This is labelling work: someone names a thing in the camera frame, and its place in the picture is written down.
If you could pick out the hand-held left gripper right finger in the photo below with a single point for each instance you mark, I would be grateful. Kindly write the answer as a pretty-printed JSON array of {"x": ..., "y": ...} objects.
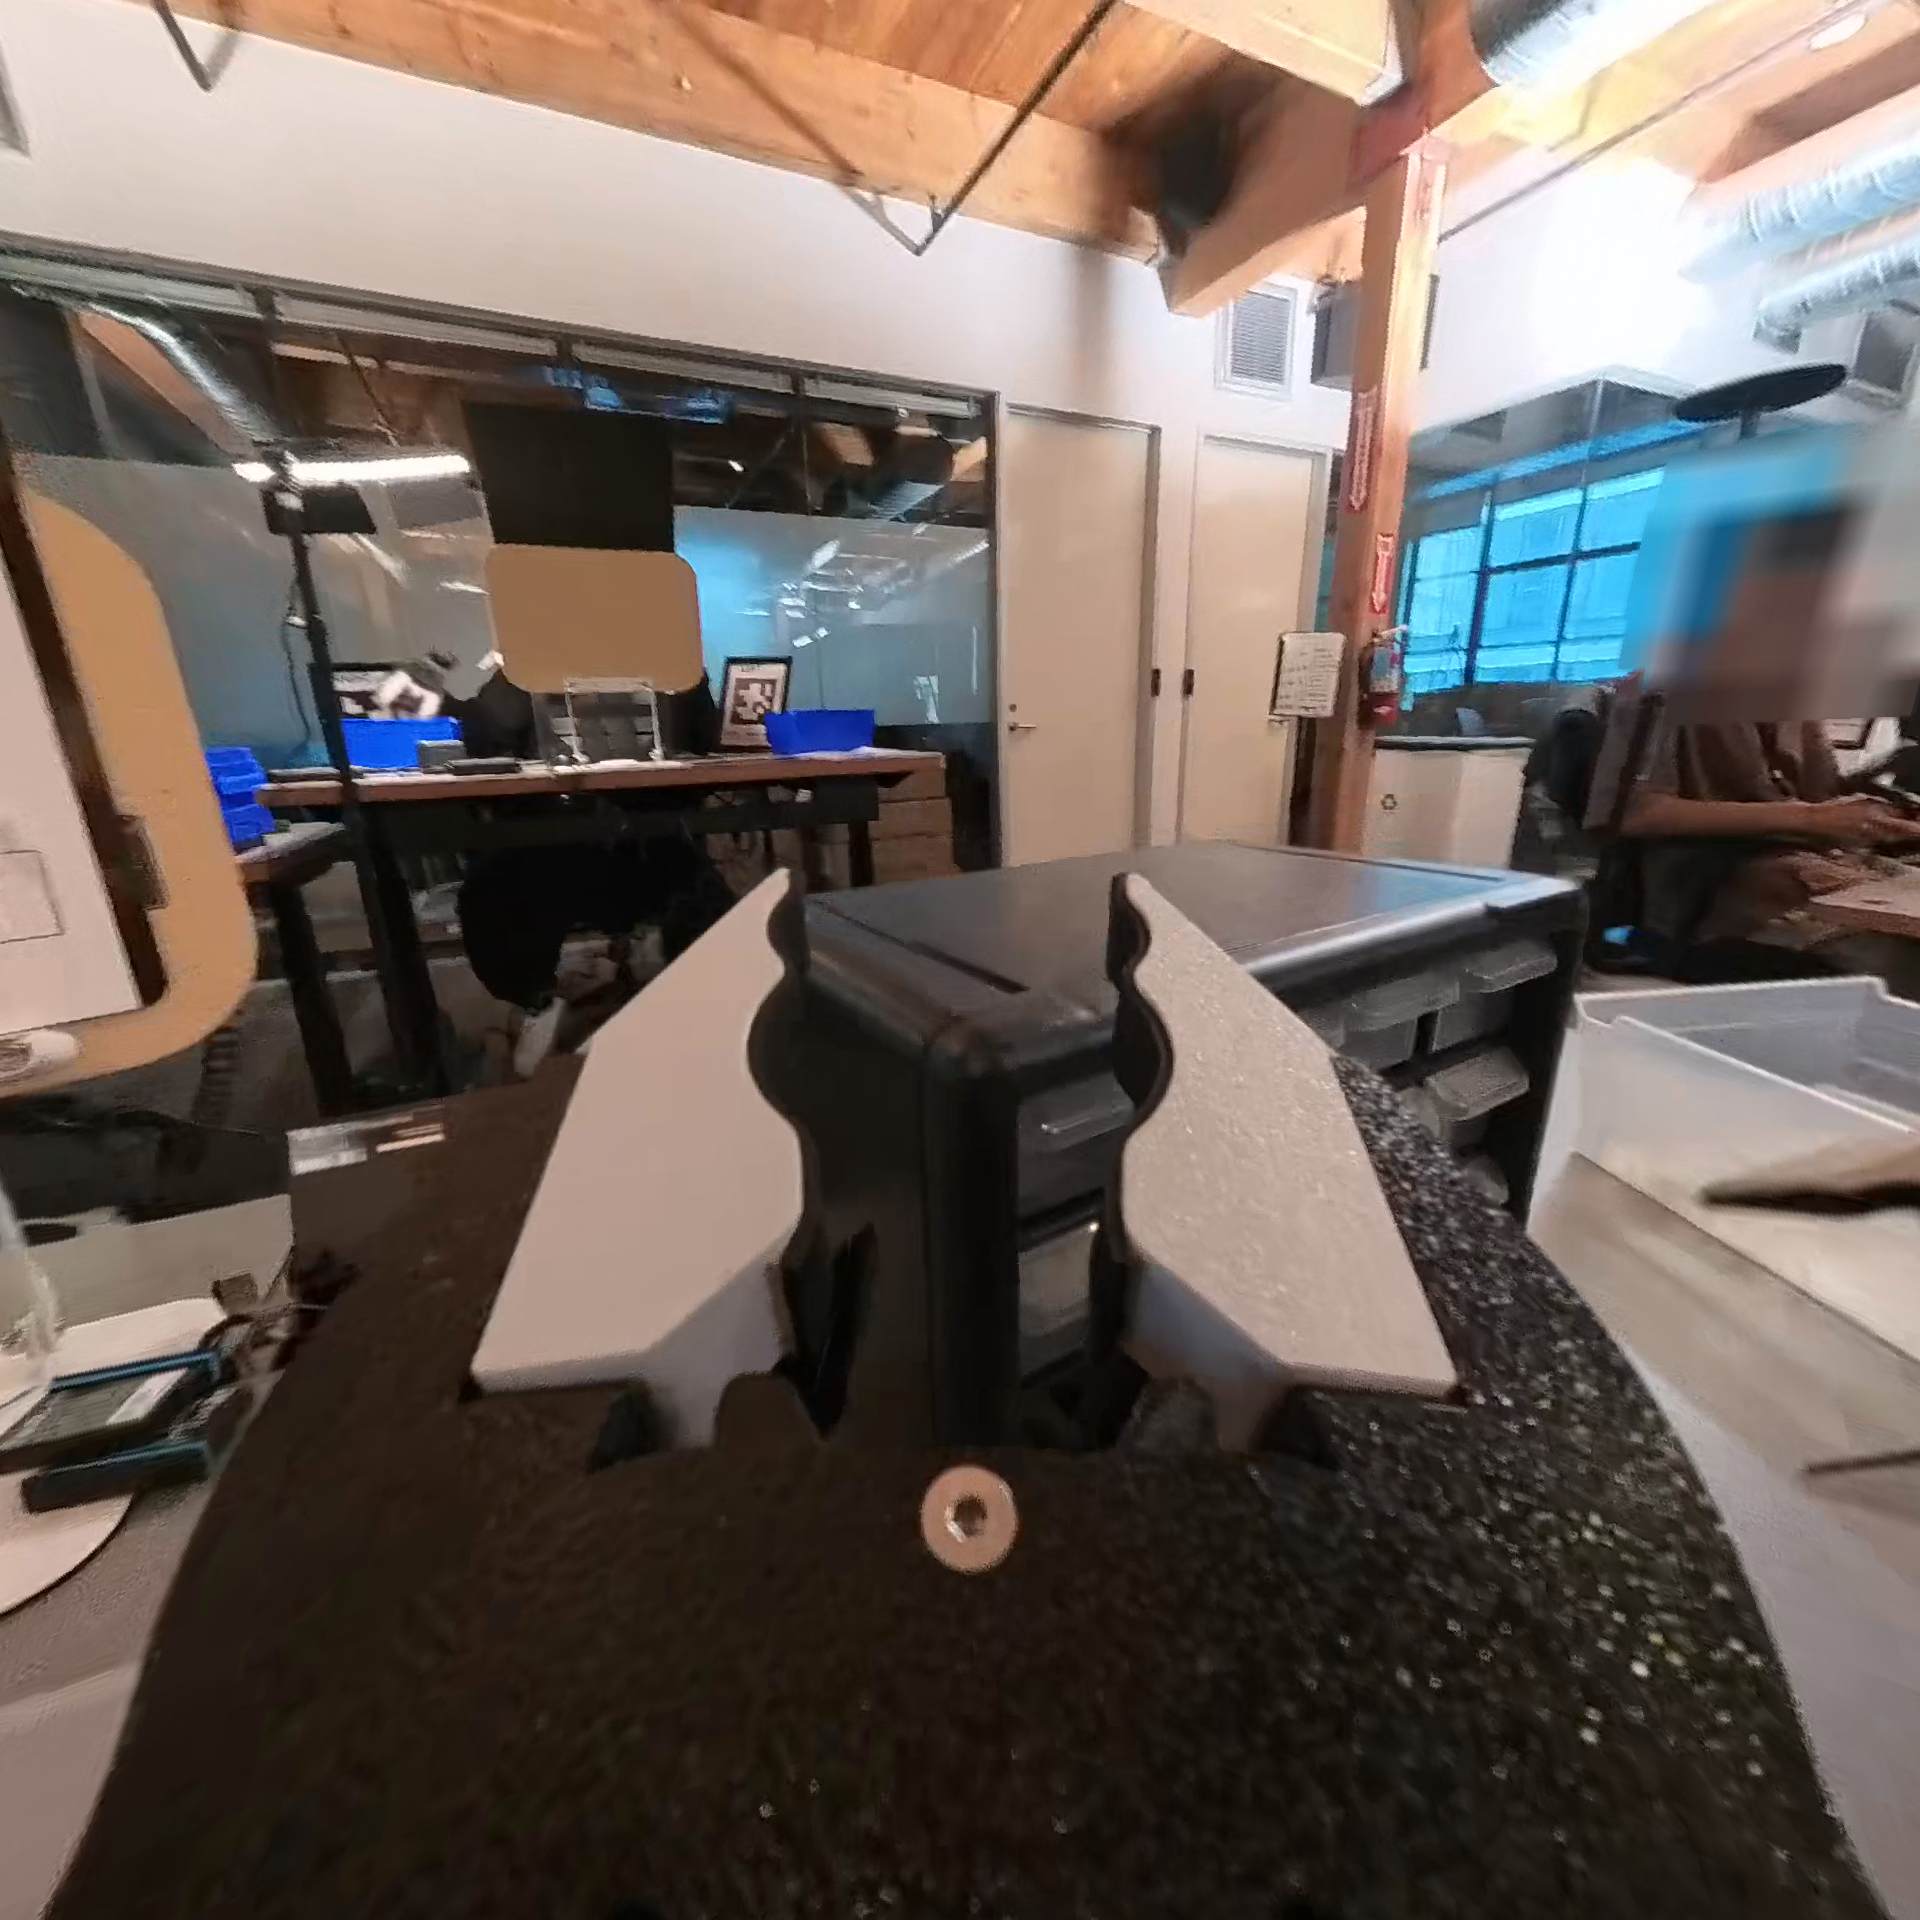
[{"x": 1276, "y": 1201}]

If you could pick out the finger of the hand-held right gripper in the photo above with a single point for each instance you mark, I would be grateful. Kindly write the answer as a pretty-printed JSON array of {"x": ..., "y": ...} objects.
[
  {"x": 1882, "y": 1458},
  {"x": 1829, "y": 1177}
]

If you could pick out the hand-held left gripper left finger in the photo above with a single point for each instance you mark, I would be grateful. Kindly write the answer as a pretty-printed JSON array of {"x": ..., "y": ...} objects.
[{"x": 630, "y": 1201}]

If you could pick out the clear plastic storage bin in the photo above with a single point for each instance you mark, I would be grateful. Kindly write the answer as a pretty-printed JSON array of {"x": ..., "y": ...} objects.
[{"x": 1682, "y": 1109}]

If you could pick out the black drawer cabinet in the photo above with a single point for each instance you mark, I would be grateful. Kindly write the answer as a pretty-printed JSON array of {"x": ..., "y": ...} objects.
[{"x": 1276, "y": 901}]

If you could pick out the white recycling cabinet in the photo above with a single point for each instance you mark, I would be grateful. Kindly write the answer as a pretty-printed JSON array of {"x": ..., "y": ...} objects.
[{"x": 1447, "y": 802}]

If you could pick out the white sneaker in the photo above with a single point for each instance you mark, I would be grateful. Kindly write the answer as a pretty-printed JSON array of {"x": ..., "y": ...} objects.
[{"x": 541, "y": 1035}]

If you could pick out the grey office desk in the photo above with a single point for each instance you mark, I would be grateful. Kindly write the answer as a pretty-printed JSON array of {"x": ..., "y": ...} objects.
[{"x": 1875, "y": 901}]

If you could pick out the brown desk with black legs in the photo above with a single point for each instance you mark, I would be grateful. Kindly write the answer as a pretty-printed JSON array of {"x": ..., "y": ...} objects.
[{"x": 676, "y": 772}]

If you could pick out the black office chair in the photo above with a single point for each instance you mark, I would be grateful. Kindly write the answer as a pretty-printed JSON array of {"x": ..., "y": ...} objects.
[{"x": 1559, "y": 810}]

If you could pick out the cardboard box stack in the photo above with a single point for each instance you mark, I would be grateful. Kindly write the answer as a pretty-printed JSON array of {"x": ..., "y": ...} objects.
[{"x": 916, "y": 826}]

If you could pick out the blue plastic bin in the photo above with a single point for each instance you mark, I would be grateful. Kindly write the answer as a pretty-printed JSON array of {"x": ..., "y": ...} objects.
[
  {"x": 399, "y": 738},
  {"x": 820, "y": 730},
  {"x": 240, "y": 796}
]

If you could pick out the framed marker sign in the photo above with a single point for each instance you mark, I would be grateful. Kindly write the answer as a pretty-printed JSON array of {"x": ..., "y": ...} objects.
[{"x": 758, "y": 702}]

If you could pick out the red fire extinguisher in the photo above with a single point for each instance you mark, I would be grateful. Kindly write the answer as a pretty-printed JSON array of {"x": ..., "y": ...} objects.
[{"x": 1383, "y": 681}]

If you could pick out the small black blue device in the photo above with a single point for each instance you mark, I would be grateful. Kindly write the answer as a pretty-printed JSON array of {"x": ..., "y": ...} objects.
[{"x": 106, "y": 1410}]

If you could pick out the white double door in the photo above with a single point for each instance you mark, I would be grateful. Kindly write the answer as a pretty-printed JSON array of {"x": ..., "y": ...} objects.
[{"x": 1260, "y": 629}]

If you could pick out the small beige board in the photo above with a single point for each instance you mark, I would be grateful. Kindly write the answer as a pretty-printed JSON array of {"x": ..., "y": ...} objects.
[{"x": 592, "y": 616}]

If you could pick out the wooden pillar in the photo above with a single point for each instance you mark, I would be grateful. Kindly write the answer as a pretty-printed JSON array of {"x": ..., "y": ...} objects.
[{"x": 1372, "y": 598}]

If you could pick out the red arrow sign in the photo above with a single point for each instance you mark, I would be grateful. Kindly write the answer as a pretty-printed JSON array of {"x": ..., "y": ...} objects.
[
  {"x": 1386, "y": 571},
  {"x": 1360, "y": 451}
]

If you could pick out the large grid window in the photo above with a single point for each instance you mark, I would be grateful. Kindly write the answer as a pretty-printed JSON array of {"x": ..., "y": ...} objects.
[{"x": 1516, "y": 598}]

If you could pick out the black hanging panel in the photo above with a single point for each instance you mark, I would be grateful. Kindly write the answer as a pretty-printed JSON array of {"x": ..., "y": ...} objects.
[{"x": 571, "y": 474}]

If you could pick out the black tripod stand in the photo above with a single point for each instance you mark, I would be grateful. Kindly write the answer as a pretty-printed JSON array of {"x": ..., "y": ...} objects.
[{"x": 319, "y": 509}]

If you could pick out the black round disc on pole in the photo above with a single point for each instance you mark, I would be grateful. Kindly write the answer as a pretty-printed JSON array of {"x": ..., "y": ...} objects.
[{"x": 1757, "y": 393}]

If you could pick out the black ceiling pipe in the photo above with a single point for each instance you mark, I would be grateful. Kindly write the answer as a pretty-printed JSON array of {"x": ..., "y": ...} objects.
[{"x": 1020, "y": 105}]

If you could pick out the white wall vent grille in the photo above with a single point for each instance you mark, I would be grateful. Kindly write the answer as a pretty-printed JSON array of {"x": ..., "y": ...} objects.
[{"x": 1259, "y": 339}]

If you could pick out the silver ceiling duct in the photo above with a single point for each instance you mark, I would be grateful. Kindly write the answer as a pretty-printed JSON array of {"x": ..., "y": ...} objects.
[{"x": 1829, "y": 224}]

